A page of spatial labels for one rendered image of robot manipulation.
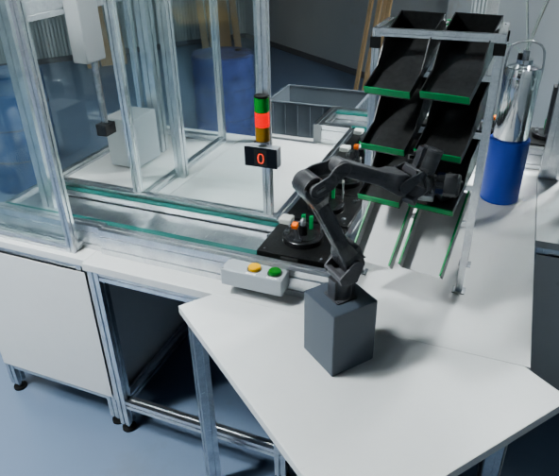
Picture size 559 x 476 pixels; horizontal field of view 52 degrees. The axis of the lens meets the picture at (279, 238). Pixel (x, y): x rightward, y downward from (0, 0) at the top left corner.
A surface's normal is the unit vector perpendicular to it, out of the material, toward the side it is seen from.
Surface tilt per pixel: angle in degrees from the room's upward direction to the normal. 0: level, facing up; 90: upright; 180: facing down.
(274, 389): 0
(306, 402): 0
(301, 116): 90
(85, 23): 90
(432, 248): 45
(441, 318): 0
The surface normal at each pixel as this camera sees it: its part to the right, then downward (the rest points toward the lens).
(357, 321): 0.51, 0.42
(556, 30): -0.86, 0.27
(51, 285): -0.37, 0.47
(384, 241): -0.39, -0.31
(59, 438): -0.02, -0.87
